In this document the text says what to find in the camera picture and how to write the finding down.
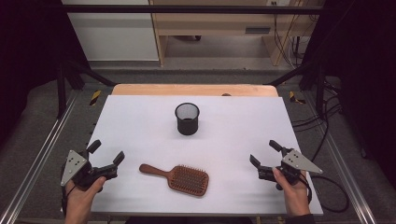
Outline white cabinet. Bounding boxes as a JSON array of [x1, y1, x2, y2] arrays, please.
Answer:
[[61, 0, 160, 62]]

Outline wooden table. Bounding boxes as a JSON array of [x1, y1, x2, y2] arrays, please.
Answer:
[[111, 83, 279, 97]]

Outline dark curtain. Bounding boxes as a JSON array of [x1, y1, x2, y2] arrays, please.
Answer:
[[0, 0, 92, 147], [302, 0, 396, 189]]

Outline person's right hand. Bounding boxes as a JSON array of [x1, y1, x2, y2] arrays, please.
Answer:
[[272, 167, 313, 218]]

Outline white table board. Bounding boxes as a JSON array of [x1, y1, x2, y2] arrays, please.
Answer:
[[60, 94, 324, 217]]

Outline black frame strut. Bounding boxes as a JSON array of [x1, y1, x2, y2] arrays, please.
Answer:
[[263, 60, 327, 117], [56, 58, 117, 119]]

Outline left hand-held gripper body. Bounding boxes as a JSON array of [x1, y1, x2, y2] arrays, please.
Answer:
[[60, 148, 120, 192]]

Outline bundle of hanging cables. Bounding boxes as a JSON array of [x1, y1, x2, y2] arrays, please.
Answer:
[[272, 13, 314, 70]]

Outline brown wooden hairbrush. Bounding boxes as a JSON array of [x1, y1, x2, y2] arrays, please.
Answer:
[[138, 163, 210, 198]]

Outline black horizontal frame bar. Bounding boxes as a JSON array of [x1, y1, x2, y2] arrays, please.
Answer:
[[60, 4, 325, 15]]

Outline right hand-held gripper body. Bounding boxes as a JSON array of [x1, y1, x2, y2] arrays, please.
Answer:
[[257, 148, 324, 191]]

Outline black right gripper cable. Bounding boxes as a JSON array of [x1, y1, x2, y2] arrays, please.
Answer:
[[306, 174, 350, 215]]

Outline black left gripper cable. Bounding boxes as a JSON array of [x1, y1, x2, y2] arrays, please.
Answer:
[[61, 183, 78, 217]]

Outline person's left hand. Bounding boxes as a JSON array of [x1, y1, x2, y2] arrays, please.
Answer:
[[64, 175, 107, 217]]

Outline silver metal rail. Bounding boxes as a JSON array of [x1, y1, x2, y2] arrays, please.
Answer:
[[0, 90, 79, 224], [302, 92, 378, 224]]

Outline black floor cables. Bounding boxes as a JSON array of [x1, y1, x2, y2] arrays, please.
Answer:
[[291, 79, 344, 163]]

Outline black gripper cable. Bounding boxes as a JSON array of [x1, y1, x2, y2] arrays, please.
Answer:
[[61, 183, 78, 217], [306, 174, 350, 215]]

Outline yellow black striped tape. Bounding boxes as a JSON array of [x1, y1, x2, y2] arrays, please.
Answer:
[[89, 90, 103, 107], [289, 91, 307, 105]]

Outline black mesh cup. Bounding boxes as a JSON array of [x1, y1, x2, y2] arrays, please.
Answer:
[[174, 102, 201, 136]]

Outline grey desk label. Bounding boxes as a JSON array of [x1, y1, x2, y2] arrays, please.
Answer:
[[244, 27, 272, 35]]

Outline light wooden desk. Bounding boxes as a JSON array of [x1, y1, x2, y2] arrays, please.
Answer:
[[148, 0, 325, 67]]

